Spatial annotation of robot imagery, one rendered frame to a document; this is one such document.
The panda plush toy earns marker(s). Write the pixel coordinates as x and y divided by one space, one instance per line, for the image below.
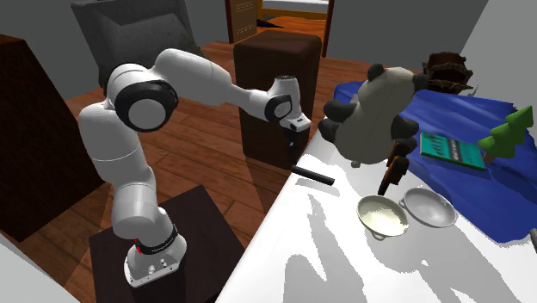
369 121

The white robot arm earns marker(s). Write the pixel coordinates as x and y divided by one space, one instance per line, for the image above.
126 142

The dark brown basket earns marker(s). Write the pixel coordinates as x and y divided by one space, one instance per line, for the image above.
448 73

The dark brown wardrobe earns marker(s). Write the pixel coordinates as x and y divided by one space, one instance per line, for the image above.
33 142

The dark brown cabinet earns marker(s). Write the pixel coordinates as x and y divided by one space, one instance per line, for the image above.
272 67

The blue blanket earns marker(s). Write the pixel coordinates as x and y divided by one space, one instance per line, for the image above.
474 193

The teal book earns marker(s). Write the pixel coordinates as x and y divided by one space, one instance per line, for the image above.
453 150

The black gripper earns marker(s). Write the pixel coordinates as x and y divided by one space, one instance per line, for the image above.
291 140

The black and orange tool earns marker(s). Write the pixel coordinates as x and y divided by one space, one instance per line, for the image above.
393 170

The brown door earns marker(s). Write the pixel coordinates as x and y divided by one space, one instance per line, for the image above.
242 19

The white bed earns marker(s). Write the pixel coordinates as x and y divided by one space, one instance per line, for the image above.
302 247

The green toy tree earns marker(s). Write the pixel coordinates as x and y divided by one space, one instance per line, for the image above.
505 136

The dark robot stand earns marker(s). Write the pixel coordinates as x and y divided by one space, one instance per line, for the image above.
205 247

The black cylinder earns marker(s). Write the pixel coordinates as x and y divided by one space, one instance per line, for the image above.
314 176

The grey armchair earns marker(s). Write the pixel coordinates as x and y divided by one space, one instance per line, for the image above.
138 37

